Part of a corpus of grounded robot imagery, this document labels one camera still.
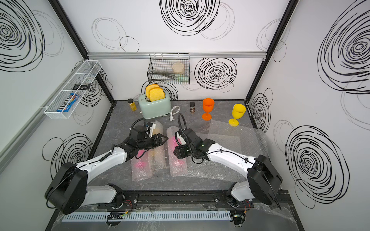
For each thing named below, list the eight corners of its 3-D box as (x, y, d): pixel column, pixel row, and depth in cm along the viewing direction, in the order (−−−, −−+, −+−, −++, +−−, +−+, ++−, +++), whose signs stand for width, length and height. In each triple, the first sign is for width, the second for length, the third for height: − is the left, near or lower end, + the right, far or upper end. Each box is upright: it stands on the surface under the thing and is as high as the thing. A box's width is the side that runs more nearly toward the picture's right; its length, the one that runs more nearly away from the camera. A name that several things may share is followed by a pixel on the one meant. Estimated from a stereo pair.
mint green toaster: (141, 118, 110) (136, 105, 98) (144, 107, 117) (139, 94, 106) (170, 118, 110) (168, 105, 98) (171, 107, 117) (169, 94, 106)
